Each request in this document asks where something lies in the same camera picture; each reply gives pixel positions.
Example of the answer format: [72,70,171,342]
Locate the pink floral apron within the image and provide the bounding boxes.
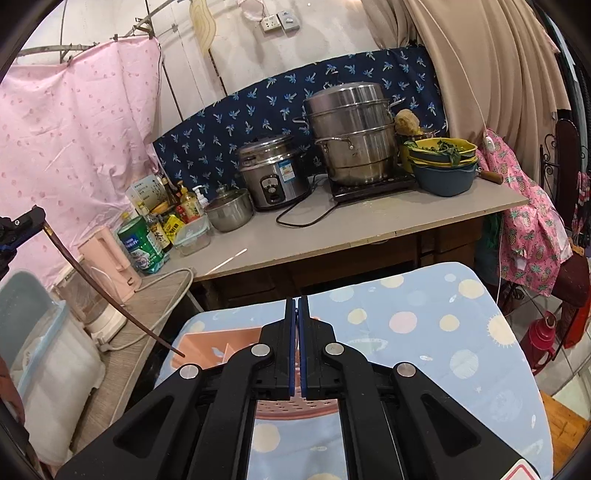
[478,130,573,297]

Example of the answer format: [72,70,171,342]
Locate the brown chopstick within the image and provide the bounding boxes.
[42,221,187,358]

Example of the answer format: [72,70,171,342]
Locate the blue planet print tablecloth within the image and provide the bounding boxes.
[173,262,553,479]

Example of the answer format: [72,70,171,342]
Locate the pink dotted curtain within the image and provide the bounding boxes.
[0,36,164,287]

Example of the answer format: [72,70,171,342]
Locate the pink electric kettle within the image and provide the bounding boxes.
[78,227,141,304]

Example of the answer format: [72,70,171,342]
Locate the blue dish rack lid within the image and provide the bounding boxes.
[0,271,56,367]

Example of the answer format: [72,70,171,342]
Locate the small steel lidded pot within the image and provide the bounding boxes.
[204,187,254,233]

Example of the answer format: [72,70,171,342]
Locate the blue and yellow bowls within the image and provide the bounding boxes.
[404,137,478,197]

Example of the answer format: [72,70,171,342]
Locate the pink perforated utensil holder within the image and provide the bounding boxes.
[164,327,339,421]

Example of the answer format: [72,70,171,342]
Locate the yellow oil bottle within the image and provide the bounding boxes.
[178,182,204,222]

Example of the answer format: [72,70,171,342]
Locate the silver rice cooker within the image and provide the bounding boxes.
[238,135,311,212]

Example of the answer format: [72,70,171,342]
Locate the yellow seasoning packet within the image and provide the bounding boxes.
[163,214,185,243]

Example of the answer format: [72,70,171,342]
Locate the white blender base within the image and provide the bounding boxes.
[51,266,127,346]

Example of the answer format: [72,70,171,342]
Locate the wall power socket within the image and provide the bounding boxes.
[260,10,301,33]

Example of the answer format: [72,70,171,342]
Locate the beige hanging curtain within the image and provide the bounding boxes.
[363,0,570,179]

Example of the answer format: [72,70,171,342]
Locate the glass food container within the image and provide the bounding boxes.
[173,215,212,256]

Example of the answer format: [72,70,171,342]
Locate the black induction cooker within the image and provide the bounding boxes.
[329,173,416,204]

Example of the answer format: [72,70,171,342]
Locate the green dish soap bottle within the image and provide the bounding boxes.
[117,212,164,274]

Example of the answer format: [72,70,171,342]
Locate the navy floral backsplash cloth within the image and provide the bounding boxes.
[153,45,448,198]

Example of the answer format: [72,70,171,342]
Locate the white power cable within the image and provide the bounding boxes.
[98,267,197,354]

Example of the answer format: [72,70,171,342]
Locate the stainless steel steamer pot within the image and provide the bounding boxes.
[294,82,400,187]

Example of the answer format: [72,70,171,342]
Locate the white dish rack bin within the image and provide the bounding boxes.
[6,301,105,467]

